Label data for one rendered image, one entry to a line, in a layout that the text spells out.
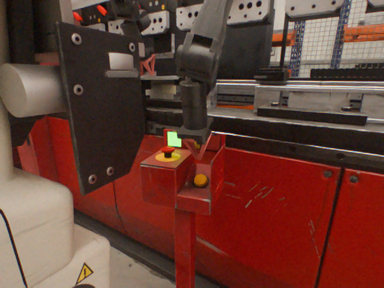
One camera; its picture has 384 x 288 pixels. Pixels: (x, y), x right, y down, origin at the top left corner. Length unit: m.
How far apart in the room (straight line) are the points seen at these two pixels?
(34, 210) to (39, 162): 1.47
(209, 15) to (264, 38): 0.95
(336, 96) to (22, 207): 0.79
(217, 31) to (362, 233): 0.66
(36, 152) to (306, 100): 1.51
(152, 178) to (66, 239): 0.37
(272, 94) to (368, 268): 0.59
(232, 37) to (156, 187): 1.09
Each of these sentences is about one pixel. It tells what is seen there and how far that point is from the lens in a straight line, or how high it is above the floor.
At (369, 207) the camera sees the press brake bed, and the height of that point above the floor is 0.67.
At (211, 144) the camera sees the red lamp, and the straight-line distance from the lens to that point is 0.69.
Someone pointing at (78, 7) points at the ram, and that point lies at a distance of 1.49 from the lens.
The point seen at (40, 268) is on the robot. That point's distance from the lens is 0.29.
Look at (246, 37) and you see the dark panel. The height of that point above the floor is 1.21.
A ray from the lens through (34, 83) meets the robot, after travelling 0.23.
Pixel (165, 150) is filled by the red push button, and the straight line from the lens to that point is 0.64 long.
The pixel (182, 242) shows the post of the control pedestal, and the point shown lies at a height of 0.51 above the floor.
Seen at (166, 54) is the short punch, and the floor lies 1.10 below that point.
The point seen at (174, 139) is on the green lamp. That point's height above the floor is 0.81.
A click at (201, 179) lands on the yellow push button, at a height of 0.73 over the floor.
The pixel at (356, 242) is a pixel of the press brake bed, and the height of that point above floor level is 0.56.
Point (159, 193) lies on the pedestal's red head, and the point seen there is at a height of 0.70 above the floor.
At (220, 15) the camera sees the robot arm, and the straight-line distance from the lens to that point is 0.50.
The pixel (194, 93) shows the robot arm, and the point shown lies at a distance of 0.50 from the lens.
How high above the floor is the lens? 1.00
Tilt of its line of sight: 18 degrees down
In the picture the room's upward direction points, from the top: straight up
